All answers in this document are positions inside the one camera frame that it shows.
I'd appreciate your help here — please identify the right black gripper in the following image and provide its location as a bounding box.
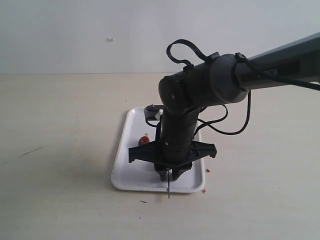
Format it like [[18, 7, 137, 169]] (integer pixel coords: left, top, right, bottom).
[[128, 108, 217, 182]]

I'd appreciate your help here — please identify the thin metal skewer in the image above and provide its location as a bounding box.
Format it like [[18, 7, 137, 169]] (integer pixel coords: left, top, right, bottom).
[[167, 169, 171, 199]]

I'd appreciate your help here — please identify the red fruit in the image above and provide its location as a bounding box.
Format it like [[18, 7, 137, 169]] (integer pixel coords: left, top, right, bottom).
[[138, 135, 150, 146]]

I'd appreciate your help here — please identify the right grey black robot arm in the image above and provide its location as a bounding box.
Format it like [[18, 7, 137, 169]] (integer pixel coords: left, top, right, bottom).
[[128, 33, 320, 181]]

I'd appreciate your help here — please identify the white rectangular plastic tray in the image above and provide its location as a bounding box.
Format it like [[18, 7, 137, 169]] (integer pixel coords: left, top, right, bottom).
[[111, 107, 206, 194]]

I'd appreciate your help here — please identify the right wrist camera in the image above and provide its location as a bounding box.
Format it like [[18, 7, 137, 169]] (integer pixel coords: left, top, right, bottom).
[[143, 104, 164, 122]]

